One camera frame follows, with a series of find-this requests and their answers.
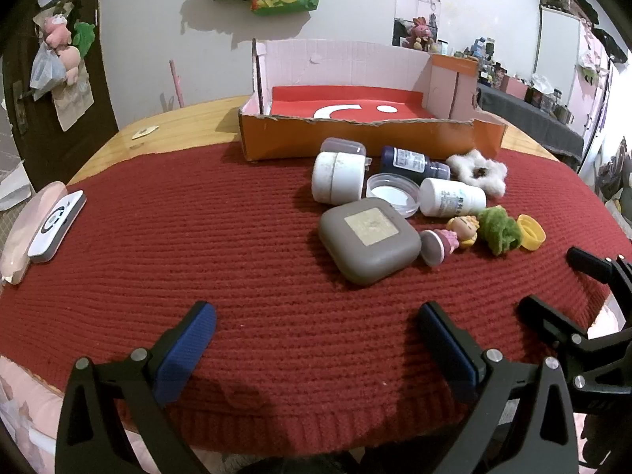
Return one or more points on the green plush toy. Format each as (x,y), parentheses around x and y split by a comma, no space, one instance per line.
(85,37)

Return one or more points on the yellow bottle cap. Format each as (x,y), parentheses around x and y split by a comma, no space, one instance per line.
(535,234)

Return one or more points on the white papers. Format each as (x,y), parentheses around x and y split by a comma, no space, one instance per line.
(12,187)

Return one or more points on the orange cardboard box red bottom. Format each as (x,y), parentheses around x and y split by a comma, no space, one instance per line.
(345,133)

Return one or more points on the white flat device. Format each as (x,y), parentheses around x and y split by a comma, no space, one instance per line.
(54,227)

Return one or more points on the white cabinet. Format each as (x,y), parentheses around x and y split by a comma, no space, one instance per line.
(558,49)

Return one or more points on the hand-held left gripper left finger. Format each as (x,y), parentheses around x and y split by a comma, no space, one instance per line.
(190,345)

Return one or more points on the pink cloth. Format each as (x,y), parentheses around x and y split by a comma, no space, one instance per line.
(24,414)

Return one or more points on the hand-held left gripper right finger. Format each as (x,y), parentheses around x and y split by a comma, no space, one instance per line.
(447,350)

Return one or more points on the white pill bottle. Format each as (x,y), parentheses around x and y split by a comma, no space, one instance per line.
(452,196)

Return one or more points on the grey square case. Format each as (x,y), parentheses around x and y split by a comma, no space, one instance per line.
(345,252)

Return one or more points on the green fluffy scrunchie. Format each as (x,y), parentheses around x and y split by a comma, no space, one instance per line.
(498,229)

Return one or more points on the row of small containers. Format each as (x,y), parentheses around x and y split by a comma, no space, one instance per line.
(498,71)

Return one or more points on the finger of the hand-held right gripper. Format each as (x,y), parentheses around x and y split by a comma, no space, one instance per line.
(587,260)
(543,313)

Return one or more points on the pink stick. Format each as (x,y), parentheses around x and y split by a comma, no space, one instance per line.
(176,84)

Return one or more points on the clear round plastic lid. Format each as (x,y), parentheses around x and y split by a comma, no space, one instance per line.
(392,195)

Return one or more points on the clear plastic bag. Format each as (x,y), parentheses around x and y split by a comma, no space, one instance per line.
(44,71)

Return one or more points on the small doll figure yellow hair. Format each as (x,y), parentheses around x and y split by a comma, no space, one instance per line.
(461,229)

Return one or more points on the small paper tag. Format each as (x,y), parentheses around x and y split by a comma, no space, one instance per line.
(145,132)

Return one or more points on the dark blue bottle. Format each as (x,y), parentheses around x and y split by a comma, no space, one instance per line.
(405,160)

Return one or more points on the dark grey covered table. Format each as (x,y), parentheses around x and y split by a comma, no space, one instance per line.
(533,118)

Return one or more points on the pink oval case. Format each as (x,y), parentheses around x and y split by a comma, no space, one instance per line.
(19,237)

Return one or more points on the dark brown door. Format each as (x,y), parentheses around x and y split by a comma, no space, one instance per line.
(19,34)

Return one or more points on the red knitted cloth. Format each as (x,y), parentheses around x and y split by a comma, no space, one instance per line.
(197,256)

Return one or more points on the pile of plush toys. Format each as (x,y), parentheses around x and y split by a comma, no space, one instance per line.
(614,177)

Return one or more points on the white round jar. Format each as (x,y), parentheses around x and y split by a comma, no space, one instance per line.
(335,177)

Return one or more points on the small clear plastic container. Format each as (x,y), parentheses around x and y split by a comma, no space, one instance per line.
(343,146)

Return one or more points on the pale pink plush toy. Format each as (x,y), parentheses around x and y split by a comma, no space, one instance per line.
(71,61)

